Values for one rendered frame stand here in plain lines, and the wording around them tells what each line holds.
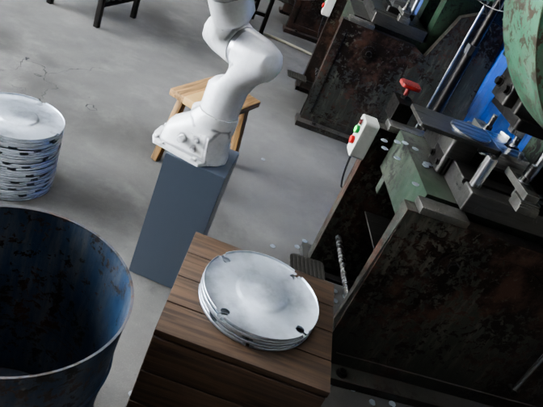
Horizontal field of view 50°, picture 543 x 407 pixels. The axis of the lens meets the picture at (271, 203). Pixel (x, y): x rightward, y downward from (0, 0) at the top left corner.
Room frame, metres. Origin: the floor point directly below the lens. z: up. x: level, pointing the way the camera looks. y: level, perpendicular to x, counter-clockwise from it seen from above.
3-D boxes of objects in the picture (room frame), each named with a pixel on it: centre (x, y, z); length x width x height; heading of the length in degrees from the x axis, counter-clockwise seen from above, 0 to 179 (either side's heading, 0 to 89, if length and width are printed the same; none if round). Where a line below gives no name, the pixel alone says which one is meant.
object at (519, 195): (1.50, -0.59, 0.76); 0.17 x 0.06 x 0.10; 13
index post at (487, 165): (1.47, -0.47, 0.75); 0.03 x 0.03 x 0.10; 13
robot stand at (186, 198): (1.48, 0.24, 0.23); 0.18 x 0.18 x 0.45; 2
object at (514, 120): (1.67, -0.56, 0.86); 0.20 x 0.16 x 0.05; 13
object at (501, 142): (1.67, -0.55, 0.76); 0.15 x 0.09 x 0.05; 13
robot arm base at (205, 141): (1.48, 0.28, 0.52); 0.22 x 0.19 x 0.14; 92
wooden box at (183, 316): (1.08, -0.07, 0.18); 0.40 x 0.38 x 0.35; 96
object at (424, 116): (1.63, -0.39, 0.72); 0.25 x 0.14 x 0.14; 103
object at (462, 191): (1.67, -0.56, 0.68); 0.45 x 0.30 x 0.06; 13
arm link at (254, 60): (1.46, 0.21, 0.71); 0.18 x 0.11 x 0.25; 59
